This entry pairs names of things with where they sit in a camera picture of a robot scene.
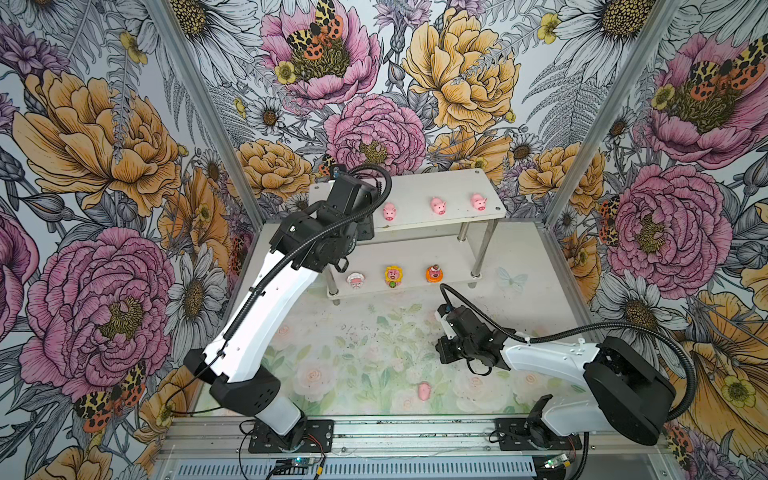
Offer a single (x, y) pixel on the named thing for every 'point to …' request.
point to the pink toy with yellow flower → (393, 276)
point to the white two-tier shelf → (428, 231)
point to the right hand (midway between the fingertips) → (440, 357)
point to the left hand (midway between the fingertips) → (348, 226)
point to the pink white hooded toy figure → (355, 279)
